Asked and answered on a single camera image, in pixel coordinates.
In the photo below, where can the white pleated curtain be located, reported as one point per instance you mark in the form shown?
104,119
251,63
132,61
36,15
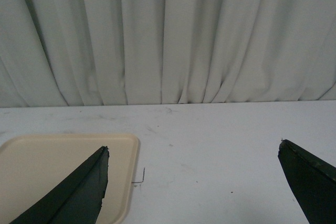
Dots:
123,52

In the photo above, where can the beige square plate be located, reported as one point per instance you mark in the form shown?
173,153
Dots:
32,165

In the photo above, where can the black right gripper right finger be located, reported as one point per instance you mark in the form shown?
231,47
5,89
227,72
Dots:
311,180

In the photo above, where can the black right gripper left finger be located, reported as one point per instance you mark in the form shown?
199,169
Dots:
77,198

